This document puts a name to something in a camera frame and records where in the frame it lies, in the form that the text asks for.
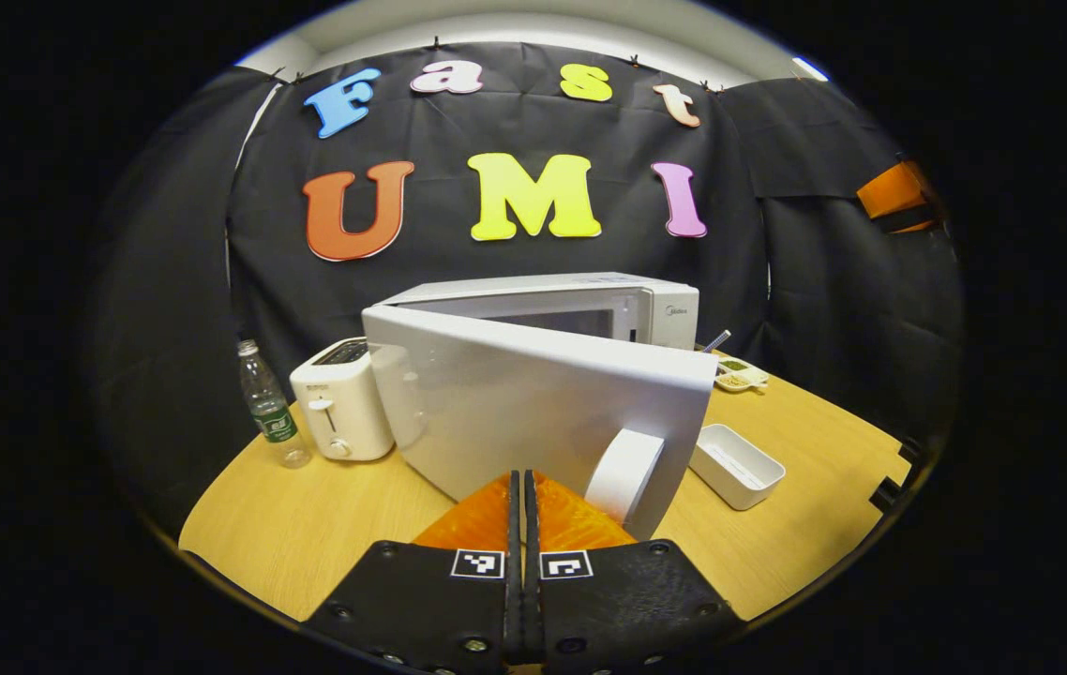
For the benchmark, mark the white microwave oven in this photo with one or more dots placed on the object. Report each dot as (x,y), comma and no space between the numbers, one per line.
(515,403)

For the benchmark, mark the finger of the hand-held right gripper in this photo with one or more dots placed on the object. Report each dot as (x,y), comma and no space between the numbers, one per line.
(890,187)
(918,225)

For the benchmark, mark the black backdrop cloth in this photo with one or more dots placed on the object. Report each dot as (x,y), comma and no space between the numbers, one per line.
(777,281)

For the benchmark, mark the white divided condiment dish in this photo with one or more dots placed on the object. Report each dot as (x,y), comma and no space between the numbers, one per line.
(740,377)

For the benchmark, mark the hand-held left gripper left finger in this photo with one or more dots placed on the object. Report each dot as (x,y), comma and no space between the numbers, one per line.
(430,609)

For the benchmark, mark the ceiling light panel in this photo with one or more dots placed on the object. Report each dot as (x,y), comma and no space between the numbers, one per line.
(810,68)

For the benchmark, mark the metal spoon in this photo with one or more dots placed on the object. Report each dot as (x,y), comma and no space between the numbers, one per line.
(716,341)

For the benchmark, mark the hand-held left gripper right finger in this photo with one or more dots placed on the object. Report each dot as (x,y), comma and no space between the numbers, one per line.
(627,609)

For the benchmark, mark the clear plastic water bottle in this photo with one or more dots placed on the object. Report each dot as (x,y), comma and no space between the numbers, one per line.
(269,412)

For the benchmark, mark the white toaster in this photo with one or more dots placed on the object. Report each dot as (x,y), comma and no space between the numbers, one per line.
(341,403)

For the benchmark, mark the small white rectangular dish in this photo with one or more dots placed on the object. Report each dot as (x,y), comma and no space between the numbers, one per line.
(740,464)

